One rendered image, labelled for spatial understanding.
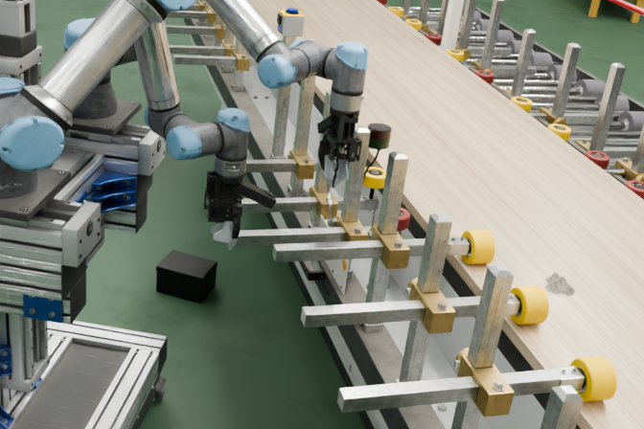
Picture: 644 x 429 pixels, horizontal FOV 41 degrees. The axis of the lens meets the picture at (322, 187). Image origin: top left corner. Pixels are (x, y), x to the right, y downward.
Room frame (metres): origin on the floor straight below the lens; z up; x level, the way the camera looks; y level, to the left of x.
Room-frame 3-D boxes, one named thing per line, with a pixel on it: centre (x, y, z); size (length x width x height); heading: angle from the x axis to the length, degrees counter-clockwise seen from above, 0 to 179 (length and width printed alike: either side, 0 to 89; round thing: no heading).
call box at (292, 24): (2.72, 0.17, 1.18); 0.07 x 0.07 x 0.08; 19
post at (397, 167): (1.76, -0.16, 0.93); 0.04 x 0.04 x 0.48; 19
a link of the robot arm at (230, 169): (1.85, 0.22, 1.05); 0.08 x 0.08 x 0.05
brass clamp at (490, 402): (1.27, -0.33, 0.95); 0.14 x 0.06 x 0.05; 19
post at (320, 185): (2.24, 0.00, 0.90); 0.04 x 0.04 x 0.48; 19
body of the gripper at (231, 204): (1.85, 0.23, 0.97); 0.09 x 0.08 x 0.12; 109
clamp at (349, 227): (1.98, -0.09, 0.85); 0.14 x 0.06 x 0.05; 19
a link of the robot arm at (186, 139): (1.80, 0.31, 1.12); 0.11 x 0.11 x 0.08; 42
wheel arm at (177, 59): (3.36, 0.45, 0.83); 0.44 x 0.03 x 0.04; 109
